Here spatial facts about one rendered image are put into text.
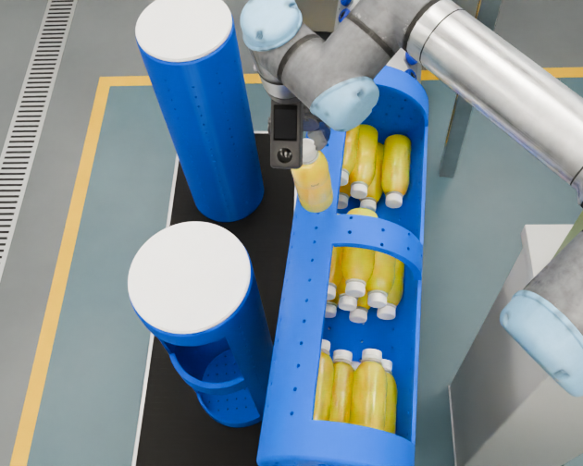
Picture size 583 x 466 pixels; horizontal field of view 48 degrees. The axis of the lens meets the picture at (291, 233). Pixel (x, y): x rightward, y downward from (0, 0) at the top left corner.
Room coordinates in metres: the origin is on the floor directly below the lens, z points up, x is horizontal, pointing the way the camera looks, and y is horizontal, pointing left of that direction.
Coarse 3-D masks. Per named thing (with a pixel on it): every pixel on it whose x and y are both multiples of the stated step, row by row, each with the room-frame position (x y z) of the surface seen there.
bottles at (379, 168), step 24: (360, 144) 0.92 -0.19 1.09; (384, 144) 0.95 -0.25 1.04; (408, 144) 0.93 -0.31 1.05; (360, 168) 0.85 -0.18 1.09; (384, 168) 0.87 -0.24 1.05; (408, 168) 0.86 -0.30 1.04; (360, 192) 0.80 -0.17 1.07; (384, 192) 0.82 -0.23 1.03; (360, 312) 0.53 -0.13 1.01; (384, 312) 0.51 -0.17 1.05; (336, 360) 0.41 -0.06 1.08; (384, 360) 0.41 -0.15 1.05; (336, 384) 0.36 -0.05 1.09; (336, 408) 0.31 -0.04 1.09
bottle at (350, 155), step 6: (348, 132) 0.92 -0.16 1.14; (354, 132) 0.93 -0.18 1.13; (348, 138) 0.91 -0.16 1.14; (354, 138) 0.91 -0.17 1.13; (348, 144) 0.89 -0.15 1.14; (354, 144) 0.89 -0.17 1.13; (348, 150) 0.87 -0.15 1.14; (354, 150) 0.88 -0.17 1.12; (348, 156) 0.86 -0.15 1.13; (354, 156) 0.86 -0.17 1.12; (342, 162) 0.85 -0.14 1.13; (348, 162) 0.85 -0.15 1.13; (354, 162) 0.85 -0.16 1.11; (342, 168) 0.83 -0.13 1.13; (348, 168) 0.84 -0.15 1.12; (348, 174) 0.83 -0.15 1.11
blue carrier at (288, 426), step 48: (384, 96) 1.02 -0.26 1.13; (336, 144) 0.83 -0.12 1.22; (336, 192) 0.71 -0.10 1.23; (336, 240) 0.60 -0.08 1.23; (384, 240) 0.59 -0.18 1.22; (288, 288) 0.54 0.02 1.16; (288, 336) 0.43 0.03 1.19; (336, 336) 0.50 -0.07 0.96; (384, 336) 0.48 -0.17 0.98; (288, 384) 0.34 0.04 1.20; (288, 432) 0.25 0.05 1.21; (336, 432) 0.24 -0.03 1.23; (384, 432) 0.23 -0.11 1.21
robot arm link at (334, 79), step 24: (312, 48) 0.57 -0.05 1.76; (336, 48) 0.56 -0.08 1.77; (360, 48) 0.55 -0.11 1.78; (288, 72) 0.56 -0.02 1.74; (312, 72) 0.54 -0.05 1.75; (336, 72) 0.53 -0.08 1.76; (360, 72) 0.53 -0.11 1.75; (312, 96) 0.52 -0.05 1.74; (336, 96) 0.51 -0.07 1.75; (360, 96) 0.51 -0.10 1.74; (336, 120) 0.49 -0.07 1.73; (360, 120) 0.51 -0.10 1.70
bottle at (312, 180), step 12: (324, 156) 0.67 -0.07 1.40; (300, 168) 0.65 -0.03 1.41; (312, 168) 0.64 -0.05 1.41; (324, 168) 0.65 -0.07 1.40; (300, 180) 0.64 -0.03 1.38; (312, 180) 0.64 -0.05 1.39; (324, 180) 0.65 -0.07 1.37; (300, 192) 0.65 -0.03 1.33; (312, 192) 0.64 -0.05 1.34; (324, 192) 0.65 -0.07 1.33; (312, 204) 0.64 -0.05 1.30; (324, 204) 0.64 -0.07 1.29
